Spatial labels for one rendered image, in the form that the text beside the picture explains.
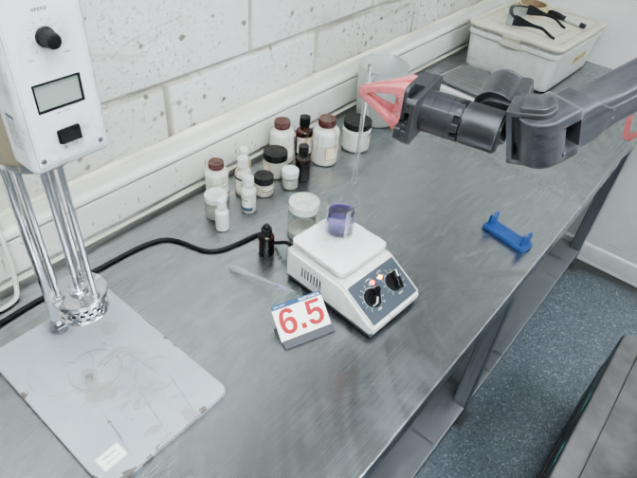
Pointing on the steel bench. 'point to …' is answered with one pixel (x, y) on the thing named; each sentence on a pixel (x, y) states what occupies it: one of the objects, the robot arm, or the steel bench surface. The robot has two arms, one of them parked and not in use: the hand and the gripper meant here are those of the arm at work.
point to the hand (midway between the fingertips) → (365, 91)
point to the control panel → (381, 291)
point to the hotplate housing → (336, 297)
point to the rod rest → (507, 234)
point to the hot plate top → (325, 253)
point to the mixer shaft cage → (62, 289)
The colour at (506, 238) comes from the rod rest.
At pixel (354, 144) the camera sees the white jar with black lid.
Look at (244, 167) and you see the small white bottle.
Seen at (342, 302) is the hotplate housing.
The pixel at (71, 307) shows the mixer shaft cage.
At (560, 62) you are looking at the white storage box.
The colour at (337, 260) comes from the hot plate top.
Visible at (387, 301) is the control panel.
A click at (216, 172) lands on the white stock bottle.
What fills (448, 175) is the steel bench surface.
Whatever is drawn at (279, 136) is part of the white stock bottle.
